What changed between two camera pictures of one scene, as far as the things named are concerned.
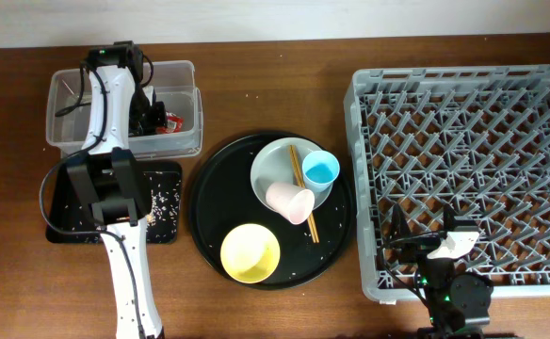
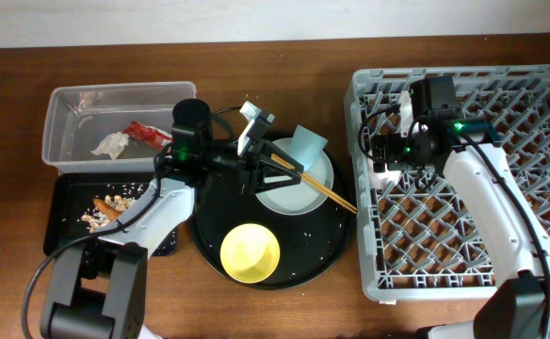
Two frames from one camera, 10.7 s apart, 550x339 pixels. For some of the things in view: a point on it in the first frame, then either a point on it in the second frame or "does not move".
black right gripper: x=418 y=245 -> x=393 y=147
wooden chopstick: x=311 y=216 -> x=316 y=183
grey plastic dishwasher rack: x=497 y=142 does not move
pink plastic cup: x=292 y=201 -> x=379 y=179
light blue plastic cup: x=320 y=169 -> x=307 y=146
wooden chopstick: x=301 y=182 -> x=315 y=185
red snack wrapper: x=174 y=124 -> x=148 y=134
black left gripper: x=159 y=121 -> x=256 y=164
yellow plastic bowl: x=250 y=253 does not move
